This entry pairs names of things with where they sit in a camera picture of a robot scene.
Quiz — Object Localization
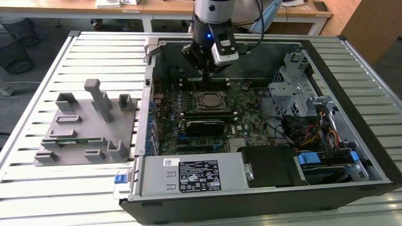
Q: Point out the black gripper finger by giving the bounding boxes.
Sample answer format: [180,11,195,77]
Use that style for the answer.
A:
[208,63,233,82]
[180,44,208,82]

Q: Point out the silver CPU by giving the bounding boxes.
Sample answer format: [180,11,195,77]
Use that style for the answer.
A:
[200,93,222,105]

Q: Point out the black RAM slot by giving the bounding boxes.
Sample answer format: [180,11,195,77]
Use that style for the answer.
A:
[184,116,237,122]
[184,110,235,117]
[180,78,229,84]
[180,84,231,91]

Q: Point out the green motherboard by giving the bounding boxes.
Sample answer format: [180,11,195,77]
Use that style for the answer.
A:
[150,79,274,156]

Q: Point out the black graphics card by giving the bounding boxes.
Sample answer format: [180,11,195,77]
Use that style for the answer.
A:
[184,120,226,137]

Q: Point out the metal drive cage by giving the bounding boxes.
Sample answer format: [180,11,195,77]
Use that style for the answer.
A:
[269,53,318,118]

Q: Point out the silver chipset heatsink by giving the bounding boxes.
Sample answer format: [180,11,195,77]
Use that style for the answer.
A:
[229,138,246,153]

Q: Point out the black expansion slot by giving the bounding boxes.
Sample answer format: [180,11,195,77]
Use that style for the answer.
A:
[175,145,218,153]

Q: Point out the white box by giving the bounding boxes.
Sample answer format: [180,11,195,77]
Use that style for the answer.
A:
[95,0,122,9]

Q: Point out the grey parts rack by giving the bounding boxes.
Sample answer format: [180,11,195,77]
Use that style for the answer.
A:
[32,79,140,167]

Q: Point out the black plastic shroud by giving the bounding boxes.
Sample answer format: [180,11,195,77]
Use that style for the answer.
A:
[241,145,307,189]

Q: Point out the wooden desk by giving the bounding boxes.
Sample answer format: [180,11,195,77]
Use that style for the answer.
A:
[0,0,334,36]

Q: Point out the grey power supply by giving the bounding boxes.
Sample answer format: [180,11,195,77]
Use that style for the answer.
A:
[138,153,250,197]

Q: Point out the blue disk carrier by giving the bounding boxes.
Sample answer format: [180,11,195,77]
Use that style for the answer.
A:
[297,150,359,168]

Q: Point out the green RAM stick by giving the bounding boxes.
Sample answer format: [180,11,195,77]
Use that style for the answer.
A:
[43,137,104,145]

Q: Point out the blue case latch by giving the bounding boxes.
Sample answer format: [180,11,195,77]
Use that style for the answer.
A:
[115,172,130,185]

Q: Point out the black mesh bin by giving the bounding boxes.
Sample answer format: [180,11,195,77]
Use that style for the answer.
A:
[0,17,42,48]
[0,32,34,75]

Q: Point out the wooden cabinet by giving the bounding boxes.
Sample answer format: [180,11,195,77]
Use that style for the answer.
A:
[319,0,402,65]

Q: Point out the black PC case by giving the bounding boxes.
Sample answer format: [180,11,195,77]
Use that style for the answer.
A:
[118,37,402,226]

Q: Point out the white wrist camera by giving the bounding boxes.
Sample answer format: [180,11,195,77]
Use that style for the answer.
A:
[211,32,241,67]

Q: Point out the black camera cable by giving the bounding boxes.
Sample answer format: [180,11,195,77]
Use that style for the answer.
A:
[238,0,265,56]

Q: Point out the yellow red power wires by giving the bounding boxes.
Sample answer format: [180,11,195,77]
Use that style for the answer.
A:
[303,110,343,151]

